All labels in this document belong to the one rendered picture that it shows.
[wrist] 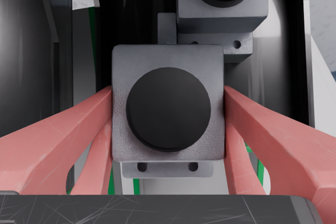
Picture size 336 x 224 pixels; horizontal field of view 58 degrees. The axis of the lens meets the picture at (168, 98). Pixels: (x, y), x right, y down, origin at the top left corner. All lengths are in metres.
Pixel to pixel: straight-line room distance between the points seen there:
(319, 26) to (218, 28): 1.06
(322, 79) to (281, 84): 0.46
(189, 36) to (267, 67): 0.06
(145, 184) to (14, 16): 0.23
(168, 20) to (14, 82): 0.11
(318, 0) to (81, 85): 0.90
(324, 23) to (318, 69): 0.55
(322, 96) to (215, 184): 0.35
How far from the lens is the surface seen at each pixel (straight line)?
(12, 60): 0.22
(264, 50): 0.21
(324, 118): 0.63
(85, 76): 0.31
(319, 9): 1.14
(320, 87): 0.66
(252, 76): 0.21
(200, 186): 0.37
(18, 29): 0.22
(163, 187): 0.37
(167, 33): 0.16
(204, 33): 0.17
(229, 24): 0.16
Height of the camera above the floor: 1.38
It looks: 62 degrees down
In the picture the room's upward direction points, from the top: 4 degrees counter-clockwise
